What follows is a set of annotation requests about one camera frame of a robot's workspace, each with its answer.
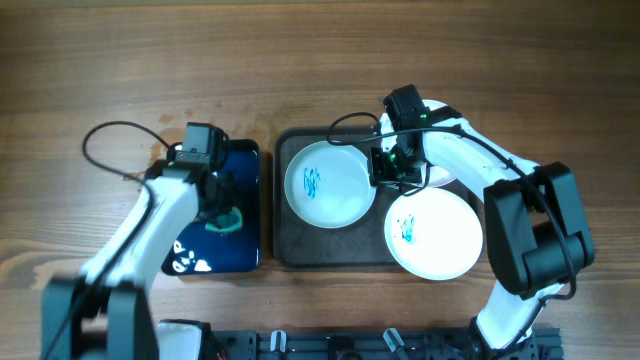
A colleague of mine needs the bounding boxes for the green yellow sponge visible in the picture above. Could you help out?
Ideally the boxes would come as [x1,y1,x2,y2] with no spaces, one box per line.
[205,207,243,234]

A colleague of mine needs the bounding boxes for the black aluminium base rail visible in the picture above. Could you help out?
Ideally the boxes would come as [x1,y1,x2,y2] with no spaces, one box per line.
[149,327,564,360]

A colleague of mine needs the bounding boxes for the white plate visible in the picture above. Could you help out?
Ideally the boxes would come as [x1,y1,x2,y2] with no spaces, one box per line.
[384,188,483,281]
[283,141,376,229]
[380,99,456,187]

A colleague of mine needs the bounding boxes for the black water tray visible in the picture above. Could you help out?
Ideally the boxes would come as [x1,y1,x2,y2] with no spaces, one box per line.
[161,139,261,276]

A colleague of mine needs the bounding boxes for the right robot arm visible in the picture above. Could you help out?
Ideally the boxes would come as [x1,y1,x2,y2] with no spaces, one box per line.
[369,85,595,357]

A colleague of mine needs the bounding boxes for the brown serving tray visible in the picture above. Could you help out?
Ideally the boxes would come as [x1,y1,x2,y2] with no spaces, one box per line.
[272,125,485,271]

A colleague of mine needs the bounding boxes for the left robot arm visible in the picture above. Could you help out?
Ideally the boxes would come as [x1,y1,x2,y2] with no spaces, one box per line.
[41,123,243,359]

